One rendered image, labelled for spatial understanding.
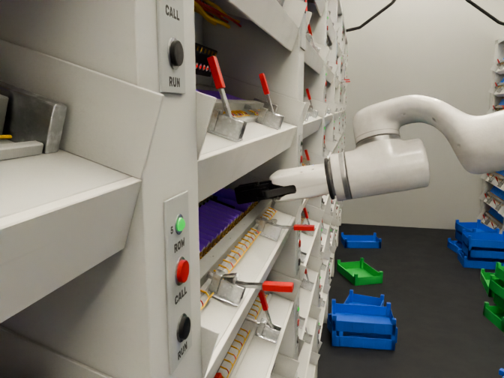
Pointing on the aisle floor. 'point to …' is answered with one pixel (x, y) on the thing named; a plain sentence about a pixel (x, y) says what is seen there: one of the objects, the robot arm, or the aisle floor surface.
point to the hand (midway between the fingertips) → (248, 193)
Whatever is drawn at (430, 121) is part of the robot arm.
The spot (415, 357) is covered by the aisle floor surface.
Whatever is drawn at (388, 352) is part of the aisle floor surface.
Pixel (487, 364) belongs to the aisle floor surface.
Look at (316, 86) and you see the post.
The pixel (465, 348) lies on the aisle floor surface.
